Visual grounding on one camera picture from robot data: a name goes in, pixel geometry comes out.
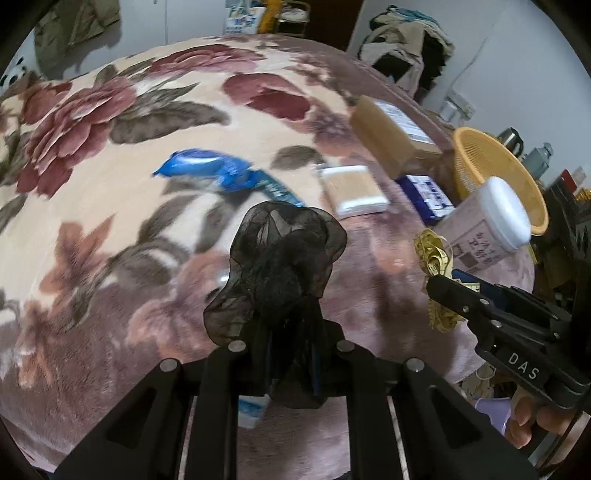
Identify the cotton swab pack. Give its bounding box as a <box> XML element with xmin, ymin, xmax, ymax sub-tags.
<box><xmin>316</xmin><ymin>164</ymin><xmax>389</xmax><ymax>220</ymax></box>

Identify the metal kettle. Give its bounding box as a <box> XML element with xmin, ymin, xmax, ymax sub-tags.
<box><xmin>496</xmin><ymin>127</ymin><xmax>526</xmax><ymax>158</ymax></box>

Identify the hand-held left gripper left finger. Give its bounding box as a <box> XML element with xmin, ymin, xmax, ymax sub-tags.
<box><xmin>55</xmin><ymin>323</ymin><xmax>273</xmax><ymax>480</ymax></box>

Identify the pile of clothes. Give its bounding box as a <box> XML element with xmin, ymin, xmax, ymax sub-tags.
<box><xmin>358</xmin><ymin>4</ymin><xmax>456</xmax><ymax>101</ymax></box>

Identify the white wall socket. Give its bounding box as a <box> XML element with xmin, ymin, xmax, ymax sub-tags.
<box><xmin>444</xmin><ymin>90</ymin><xmax>477</xmax><ymax>126</ymax></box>

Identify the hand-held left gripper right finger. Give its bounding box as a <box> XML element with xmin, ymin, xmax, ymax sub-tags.
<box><xmin>315</xmin><ymin>318</ymin><xmax>539</xmax><ymax>480</ymax></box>

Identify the small blue white packet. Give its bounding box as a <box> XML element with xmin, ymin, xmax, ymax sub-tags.
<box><xmin>237</xmin><ymin>396</ymin><xmax>271</xmax><ymax>431</ymax></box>

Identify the orange plastic basket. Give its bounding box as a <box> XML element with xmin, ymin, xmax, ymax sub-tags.
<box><xmin>451</xmin><ymin>127</ymin><xmax>550</xmax><ymax>237</ymax></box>

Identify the gold ribbon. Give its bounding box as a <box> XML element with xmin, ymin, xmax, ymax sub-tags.
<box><xmin>413</xmin><ymin>230</ymin><xmax>462</xmax><ymax>334</ymax></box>

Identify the dark blue small box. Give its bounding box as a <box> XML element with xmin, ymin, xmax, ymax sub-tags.
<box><xmin>397</xmin><ymin>174</ymin><xmax>455</xmax><ymax>227</ymax></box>

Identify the floral blanket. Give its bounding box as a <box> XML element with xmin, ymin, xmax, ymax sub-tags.
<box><xmin>0</xmin><ymin>33</ymin><xmax>536</xmax><ymax>474</ymax></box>

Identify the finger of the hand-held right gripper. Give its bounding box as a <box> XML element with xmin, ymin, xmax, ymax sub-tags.
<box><xmin>426</xmin><ymin>274</ymin><xmax>497</xmax><ymax>334</ymax></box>
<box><xmin>451</xmin><ymin>269</ymin><xmax>514</xmax><ymax>306</ymax></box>

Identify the cardboard box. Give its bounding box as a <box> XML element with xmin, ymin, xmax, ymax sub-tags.
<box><xmin>348</xmin><ymin>95</ymin><xmax>444</xmax><ymax>178</ymax></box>

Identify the white lidded wipes canister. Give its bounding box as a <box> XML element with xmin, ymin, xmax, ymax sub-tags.
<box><xmin>434</xmin><ymin>176</ymin><xmax>533</xmax><ymax>278</ymax></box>

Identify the person's right hand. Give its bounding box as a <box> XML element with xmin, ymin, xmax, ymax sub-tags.
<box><xmin>505</xmin><ymin>394</ymin><xmax>578</xmax><ymax>449</ymax></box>

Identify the blue and white box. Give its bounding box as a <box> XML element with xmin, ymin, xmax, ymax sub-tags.
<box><xmin>224</xmin><ymin>0</ymin><xmax>265</xmax><ymax>36</ymax></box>

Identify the olive jacket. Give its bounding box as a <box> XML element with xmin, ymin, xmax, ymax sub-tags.
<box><xmin>32</xmin><ymin>0</ymin><xmax>122</xmax><ymax>78</ymax></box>

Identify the blue plastic packet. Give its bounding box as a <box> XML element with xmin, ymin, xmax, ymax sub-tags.
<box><xmin>152</xmin><ymin>148</ymin><xmax>305</xmax><ymax>208</ymax></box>

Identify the purple plastic container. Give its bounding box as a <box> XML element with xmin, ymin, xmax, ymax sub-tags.
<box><xmin>472</xmin><ymin>397</ymin><xmax>512</xmax><ymax>433</ymax></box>

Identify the black mesh cloth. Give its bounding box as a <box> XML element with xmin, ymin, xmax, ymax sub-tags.
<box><xmin>203</xmin><ymin>200</ymin><xmax>348</xmax><ymax>411</ymax></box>

